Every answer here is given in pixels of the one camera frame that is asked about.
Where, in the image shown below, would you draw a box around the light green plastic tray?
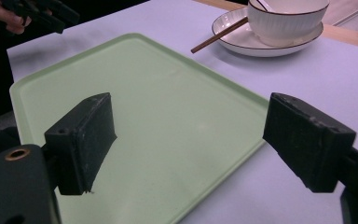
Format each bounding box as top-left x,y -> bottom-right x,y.
8,33 -> 269,224

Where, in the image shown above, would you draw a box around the white ribbed bowl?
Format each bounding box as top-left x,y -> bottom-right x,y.
247,0 -> 330,48

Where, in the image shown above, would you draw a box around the white spoon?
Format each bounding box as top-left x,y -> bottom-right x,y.
255,0 -> 275,13

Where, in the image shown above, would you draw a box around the white plate with dark rim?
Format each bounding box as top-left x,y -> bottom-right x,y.
211,7 -> 324,58

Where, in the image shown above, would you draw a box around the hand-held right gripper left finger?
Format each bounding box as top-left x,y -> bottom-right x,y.
44,91 -> 118,196

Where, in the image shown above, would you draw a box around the brown wooden chopstick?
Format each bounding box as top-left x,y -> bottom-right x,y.
190,16 -> 250,54

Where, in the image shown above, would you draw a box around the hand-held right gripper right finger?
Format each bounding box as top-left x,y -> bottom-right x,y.
262,91 -> 357,193

